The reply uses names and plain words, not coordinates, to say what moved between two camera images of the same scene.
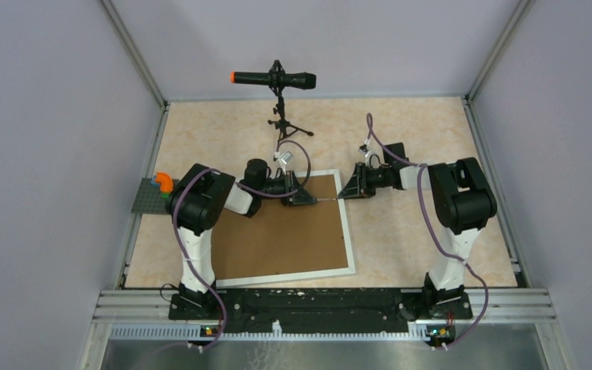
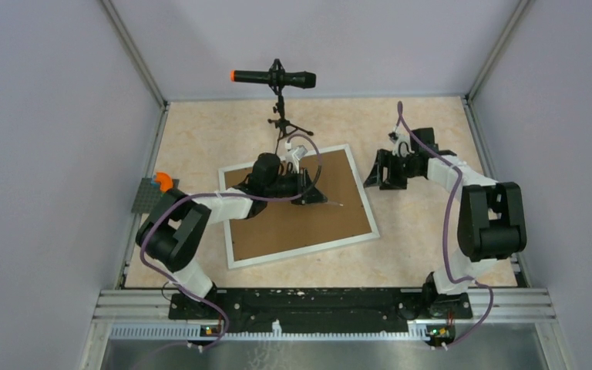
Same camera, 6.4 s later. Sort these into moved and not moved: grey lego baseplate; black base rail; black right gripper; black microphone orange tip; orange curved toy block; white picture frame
Moved: black right gripper; white picture frame
Not moved: black base rail; orange curved toy block; black microphone orange tip; grey lego baseplate
